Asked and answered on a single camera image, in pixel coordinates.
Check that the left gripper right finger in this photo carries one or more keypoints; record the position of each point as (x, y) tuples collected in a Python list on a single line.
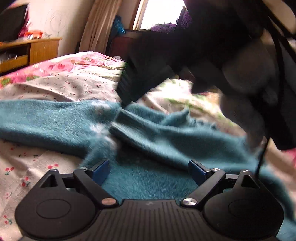
[(209, 181)]

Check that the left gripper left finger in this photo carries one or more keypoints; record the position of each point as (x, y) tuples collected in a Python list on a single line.
[(89, 181)]

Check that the teal fuzzy knit sweater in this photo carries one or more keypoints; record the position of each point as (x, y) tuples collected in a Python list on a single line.
[(149, 152)]

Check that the gloved right hand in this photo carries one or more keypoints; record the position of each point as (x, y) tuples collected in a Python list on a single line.
[(263, 103)]

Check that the window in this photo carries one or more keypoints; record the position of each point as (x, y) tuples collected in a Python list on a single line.
[(156, 12)]

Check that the cherry print bed sheet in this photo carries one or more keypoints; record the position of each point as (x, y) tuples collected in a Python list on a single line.
[(22, 166)]

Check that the blue plastic bag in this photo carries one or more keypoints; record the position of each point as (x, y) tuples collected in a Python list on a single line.
[(117, 28)]

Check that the dark red headboard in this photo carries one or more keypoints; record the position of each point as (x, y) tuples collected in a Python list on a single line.
[(120, 45)]

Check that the pink floral quilt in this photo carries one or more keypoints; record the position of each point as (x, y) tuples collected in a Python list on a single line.
[(66, 63)]

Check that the beige left curtain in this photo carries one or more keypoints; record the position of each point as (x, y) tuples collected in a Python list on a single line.
[(98, 25)]

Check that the wooden TV cabinet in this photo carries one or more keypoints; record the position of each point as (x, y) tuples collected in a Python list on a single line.
[(28, 52)]

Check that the orange red toy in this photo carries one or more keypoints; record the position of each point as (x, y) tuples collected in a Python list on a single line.
[(33, 34)]

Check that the black television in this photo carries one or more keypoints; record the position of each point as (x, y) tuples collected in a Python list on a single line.
[(12, 22)]

